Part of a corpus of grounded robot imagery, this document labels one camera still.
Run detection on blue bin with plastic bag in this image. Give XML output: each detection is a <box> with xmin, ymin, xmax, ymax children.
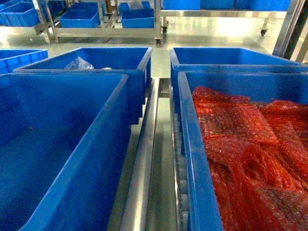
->
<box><xmin>14</xmin><ymin>47</ymin><xmax>152</xmax><ymax>125</ymax></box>

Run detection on blue bin far right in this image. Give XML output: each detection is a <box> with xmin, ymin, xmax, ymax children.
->
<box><xmin>169</xmin><ymin>47</ymin><xmax>308</xmax><ymax>113</ymax></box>

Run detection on stainless steel shelf rack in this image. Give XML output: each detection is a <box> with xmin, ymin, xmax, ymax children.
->
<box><xmin>107</xmin><ymin>78</ymin><xmax>188</xmax><ymax>231</ymax></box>

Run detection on empty blue bin left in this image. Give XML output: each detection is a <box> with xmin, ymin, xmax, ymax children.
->
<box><xmin>0</xmin><ymin>74</ymin><xmax>131</xmax><ymax>231</ymax></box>

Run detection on blue bin on cart right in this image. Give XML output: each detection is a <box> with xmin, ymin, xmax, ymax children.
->
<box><xmin>119</xmin><ymin>1</ymin><xmax>154</xmax><ymax>28</ymax></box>

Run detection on blue bin on cart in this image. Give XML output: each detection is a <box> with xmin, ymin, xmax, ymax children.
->
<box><xmin>59</xmin><ymin>2</ymin><xmax>101</xmax><ymax>28</ymax></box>
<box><xmin>119</xmin><ymin>1</ymin><xmax>154</xmax><ymax>28</ymax></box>

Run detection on blue bin with red bags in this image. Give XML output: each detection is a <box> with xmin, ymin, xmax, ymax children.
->
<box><xmin>178</xmin><ymin>72</ymin><xmax>308</xmax><ymax>231</ymax></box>

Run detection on blue bin far left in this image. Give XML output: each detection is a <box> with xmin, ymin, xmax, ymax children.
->
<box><xmin>0</xmin><ymin>49</ymin><xmax>48</xmax><ymax>74</ymax></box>

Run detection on clear plastic bag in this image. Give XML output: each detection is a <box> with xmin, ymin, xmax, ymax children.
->
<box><xmin>64</xmin><ymin>56</ymin><xmax>94</xmax><ymax>70</ymax></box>

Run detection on red bubble wrap bags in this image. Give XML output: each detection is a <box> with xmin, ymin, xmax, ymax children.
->
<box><xmin>192</xmin><ymin>86</ymin><xmax>308</xmax><ymax>231</ymax></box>

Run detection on steel rolling cart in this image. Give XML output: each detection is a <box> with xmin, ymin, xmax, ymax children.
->
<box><xmin>32</xmin><ymin>0</ymin><xmax>168</xmax><ymax>47</ymax></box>

